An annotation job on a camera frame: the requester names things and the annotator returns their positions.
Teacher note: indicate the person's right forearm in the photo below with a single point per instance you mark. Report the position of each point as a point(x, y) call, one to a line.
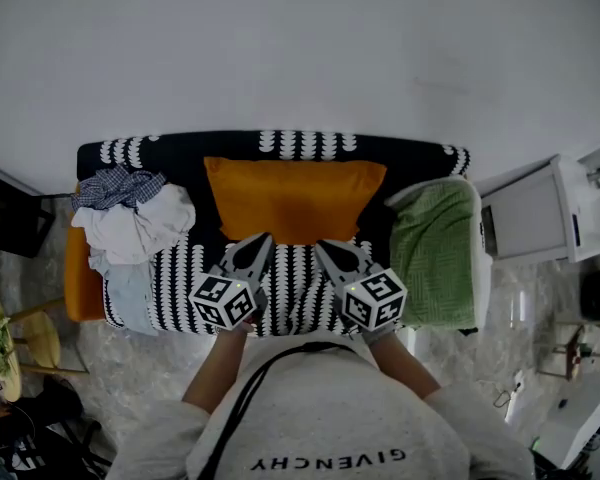
point(402, 368)

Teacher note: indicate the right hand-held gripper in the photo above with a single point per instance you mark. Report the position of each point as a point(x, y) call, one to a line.
point(375, 300)

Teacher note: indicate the light blue garment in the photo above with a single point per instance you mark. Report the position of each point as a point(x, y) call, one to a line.
point(130, 293)

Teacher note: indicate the white sink cabinet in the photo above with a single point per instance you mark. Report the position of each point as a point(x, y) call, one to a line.
point(530, 218)

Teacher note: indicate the orange sofa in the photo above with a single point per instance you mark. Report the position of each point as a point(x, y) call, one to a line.
point(82, 278)

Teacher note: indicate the orange cushion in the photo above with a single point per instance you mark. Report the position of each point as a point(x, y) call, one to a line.
point(295, 198)

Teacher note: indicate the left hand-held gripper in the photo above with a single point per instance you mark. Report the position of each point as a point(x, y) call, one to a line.
point(220, 303)

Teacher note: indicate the person's left forearm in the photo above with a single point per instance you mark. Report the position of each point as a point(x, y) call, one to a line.
point(215, 373)

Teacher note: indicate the round wooden side table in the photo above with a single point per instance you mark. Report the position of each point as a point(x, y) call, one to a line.
point(40, 338)

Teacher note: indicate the person's grey t-shirt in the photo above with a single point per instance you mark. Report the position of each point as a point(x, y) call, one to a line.
point(330, 418)

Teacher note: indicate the white power strip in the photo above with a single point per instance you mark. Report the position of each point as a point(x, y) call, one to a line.
point(518, 380)

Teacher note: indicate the small wooden stool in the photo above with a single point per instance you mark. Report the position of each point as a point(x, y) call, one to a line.
point(577, 348)

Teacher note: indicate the black white striped sofa cover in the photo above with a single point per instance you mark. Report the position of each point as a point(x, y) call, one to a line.
point(300, 298)

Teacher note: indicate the blue checked shirt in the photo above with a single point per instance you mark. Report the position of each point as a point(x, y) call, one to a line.
point(115, 188)

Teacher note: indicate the green white blanket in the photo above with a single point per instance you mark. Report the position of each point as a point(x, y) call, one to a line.
point(435, 253)

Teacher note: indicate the white table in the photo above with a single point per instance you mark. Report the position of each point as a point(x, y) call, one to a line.
point(580, 418)

